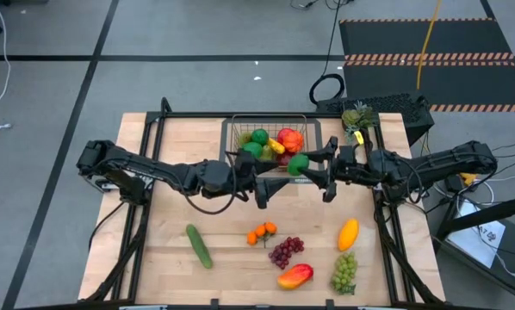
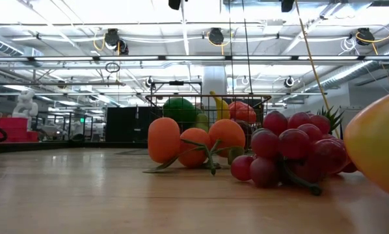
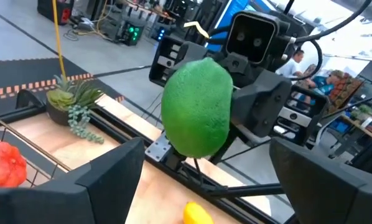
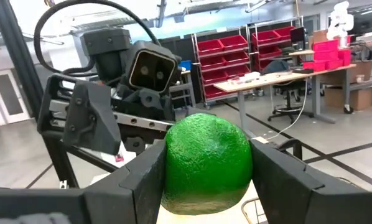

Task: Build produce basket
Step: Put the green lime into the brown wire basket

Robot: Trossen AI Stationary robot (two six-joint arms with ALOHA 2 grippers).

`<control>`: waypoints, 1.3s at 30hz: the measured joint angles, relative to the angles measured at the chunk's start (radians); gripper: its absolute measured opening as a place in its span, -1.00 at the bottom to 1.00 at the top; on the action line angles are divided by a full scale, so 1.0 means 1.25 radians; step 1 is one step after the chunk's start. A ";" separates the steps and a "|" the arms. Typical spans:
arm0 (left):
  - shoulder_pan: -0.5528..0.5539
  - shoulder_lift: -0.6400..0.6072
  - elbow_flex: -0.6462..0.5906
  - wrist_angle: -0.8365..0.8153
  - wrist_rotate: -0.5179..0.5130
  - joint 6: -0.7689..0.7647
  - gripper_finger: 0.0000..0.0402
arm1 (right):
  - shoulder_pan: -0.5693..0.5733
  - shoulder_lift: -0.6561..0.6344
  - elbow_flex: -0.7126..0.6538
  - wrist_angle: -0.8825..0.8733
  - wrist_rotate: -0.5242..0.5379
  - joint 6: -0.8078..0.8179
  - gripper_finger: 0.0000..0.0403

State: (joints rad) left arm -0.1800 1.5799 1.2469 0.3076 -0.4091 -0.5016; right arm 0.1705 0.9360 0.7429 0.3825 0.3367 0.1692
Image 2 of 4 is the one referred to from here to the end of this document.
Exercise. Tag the green pear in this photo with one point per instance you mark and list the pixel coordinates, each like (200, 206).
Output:
(202, 122)

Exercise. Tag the yellow banana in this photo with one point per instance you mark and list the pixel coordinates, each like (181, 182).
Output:
(222, 109)

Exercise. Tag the orange tangerine cluster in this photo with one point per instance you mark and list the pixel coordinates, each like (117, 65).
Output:
(163, 139)

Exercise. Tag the red yellow mango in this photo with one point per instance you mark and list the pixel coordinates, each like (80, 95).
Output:
(376, 143)

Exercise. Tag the white building column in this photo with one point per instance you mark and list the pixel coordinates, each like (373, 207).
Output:
(214, 81)

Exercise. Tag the black cabinet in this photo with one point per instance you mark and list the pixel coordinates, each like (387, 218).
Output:
(126, 125)

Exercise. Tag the red grape bunch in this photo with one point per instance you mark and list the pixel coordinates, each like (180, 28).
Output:
(293, 143)

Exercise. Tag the small pineapple top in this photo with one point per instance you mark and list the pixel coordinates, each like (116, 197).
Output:
(332, 117)

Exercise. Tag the white robot figure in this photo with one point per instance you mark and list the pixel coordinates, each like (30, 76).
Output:
(25, 105)

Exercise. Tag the red box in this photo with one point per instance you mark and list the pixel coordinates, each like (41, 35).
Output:
(14, 130)

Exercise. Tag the black aluminium table frame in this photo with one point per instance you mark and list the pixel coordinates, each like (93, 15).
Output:
(67, 146)

